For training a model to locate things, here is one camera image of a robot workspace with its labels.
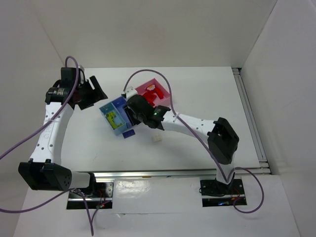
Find front aluminium rail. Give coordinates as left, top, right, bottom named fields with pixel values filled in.
left=55, top=168, right=272, bottom=179

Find light blue container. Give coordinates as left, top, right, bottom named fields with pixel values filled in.
left=99, top=103, right=127, bottom=136

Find dark blue container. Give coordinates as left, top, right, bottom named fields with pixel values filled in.
left=111, top=96, right=133, bottom=129

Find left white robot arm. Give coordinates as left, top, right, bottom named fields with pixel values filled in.
left=18, top=67, right=108, bottom=191

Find red curved decorated lego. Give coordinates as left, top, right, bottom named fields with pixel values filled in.
left=146, top=84, right=155, bottom=91

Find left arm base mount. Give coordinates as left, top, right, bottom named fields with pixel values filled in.
left=66, top=180, right=114, bottom=210

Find right side aluminium rail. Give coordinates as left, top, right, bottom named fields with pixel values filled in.
left=232, top=68, right=271, bottom=173

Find green 2x4 lego brick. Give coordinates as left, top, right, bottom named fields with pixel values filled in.
left=106, top=111, right=122, bottom=129

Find large pink container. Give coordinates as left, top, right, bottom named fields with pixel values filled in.
left=136, top=78, right=170, bottom=107

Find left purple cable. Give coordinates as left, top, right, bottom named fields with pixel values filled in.
left=0, top=56, right=96, bottom=237

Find white lego brick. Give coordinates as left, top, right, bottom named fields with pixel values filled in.
left=152, top=134, right=162, bottom=143

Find red lego with side studs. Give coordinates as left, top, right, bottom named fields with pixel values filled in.
left=156, top=89, right=164, bottom=100

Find aluminium rail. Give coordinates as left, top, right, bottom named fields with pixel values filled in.
left=232, top=68, right=271, bottom=173
left=55, top=168, right=272, bottom=179

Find purple 2x4 lego brick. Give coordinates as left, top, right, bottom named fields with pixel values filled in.
left=122, top=129, right=135, bottom=139

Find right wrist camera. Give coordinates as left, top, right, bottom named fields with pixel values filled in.
left=121, top=86, right=138, bottom=100

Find red 2x4 lego brick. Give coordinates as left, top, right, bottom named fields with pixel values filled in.
left=143, top=91, right=157, bottom=104

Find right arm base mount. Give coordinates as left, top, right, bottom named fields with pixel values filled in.
left=199, top=179, right=247, bottom=207

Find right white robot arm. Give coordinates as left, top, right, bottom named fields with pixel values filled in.
left=125, top=94, right=239, bottom=185

